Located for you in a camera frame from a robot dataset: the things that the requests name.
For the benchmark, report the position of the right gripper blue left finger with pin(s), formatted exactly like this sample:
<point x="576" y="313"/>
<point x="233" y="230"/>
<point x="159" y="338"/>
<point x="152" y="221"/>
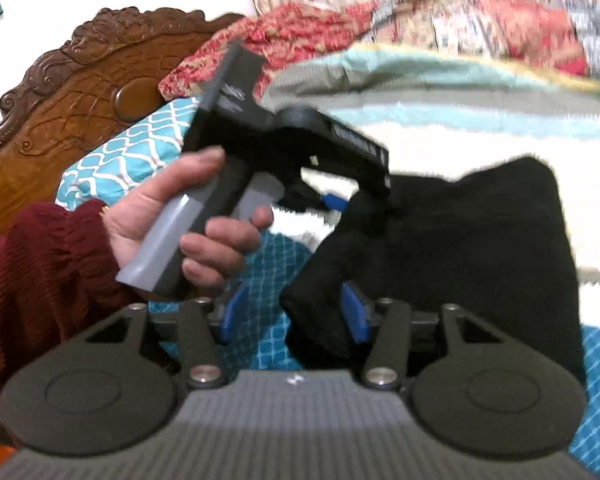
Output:
<point x="233" y="305"/>

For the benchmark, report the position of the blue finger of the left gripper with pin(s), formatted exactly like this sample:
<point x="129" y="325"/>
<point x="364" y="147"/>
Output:
<point x="334" y="202"/>

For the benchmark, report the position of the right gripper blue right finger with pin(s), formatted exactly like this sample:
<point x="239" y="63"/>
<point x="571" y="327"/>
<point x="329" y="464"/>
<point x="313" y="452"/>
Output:
<point x="355" y="306"/>

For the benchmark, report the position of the black pants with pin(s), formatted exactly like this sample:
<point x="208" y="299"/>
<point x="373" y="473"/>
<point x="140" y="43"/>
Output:
<point x="493" y="242"/>

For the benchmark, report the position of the maroon knitted sleeve forearm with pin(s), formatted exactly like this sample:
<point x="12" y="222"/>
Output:
<point x="57" y="278"/>

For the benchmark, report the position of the person's left hand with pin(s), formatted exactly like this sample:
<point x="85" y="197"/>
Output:
<point x="210" y="258"/>

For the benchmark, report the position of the teal patterned bedsheet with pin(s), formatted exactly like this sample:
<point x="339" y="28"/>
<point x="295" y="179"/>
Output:
<point x="260" y="341"/>

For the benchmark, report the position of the light teal quilt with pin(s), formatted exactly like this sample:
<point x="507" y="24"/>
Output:
<point x="443" y="115"/>

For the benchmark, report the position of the teal white patterned pillow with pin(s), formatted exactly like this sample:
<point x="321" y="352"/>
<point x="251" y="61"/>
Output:
<point x="121" y="164"/>

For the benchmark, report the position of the carved wooden headboard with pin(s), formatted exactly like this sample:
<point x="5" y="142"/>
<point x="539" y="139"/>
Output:
<point x="77" y="97"/>

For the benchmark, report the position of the red floral quilt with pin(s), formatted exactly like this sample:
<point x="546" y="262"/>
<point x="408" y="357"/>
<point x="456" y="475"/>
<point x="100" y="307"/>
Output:
<point x="523" y="31"/>

